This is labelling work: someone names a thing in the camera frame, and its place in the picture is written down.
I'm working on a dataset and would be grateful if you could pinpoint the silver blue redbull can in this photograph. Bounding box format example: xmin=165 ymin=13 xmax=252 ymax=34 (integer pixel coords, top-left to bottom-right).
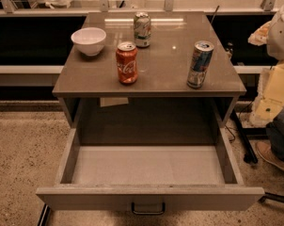
xmin=187 ymin=40 xmax=214 ymax=89

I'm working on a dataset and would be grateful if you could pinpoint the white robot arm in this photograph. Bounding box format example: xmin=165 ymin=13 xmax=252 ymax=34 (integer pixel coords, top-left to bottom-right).
xmin=248 ymin=4 xmax=284 ymax=127

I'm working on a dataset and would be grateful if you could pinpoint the paper label under table top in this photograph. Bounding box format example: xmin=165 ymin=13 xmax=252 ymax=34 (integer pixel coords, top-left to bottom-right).
xmin=100 ymin=97 xmax=129 ymax=107

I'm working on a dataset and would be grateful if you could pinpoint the orange coca-cola can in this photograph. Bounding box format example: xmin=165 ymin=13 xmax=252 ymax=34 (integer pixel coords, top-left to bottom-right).
xmin=116 ymin=41 xmax=137 ymax=84

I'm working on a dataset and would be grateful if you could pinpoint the open grey top drawer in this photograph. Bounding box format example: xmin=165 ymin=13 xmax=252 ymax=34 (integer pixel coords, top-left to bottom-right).
xmin=37 ymin=128 xmax=264 ymax=212

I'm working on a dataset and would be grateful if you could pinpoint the white green soda can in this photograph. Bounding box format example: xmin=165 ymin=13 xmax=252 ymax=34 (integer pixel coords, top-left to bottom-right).
xmin=134 ymin=12 xmax=151 ymax=47

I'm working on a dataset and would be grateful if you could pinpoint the white ceramic bowl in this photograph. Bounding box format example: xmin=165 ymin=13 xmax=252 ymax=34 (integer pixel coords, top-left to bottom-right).
xmin=71 ymin=27 xmax=106 ymax=57

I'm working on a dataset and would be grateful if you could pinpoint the black stand leg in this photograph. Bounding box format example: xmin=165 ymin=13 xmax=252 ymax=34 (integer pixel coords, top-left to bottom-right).
xmin=230 ymin=110 xmax=258 ymax=164

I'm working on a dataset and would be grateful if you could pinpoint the tan shoe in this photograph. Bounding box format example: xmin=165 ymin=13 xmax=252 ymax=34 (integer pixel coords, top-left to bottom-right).
xmin=256 ymin=141 xmax=284 ymax=171

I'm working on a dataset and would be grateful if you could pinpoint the person's leg in jeans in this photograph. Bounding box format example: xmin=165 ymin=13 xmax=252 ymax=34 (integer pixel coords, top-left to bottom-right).
xmin=266 ymin=107 xmax=284 ymax=161

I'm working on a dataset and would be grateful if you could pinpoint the black metal drawer handle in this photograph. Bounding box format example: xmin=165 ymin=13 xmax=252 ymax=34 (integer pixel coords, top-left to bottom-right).
xmin=131 ymin=202 xmax=166 ymax=216

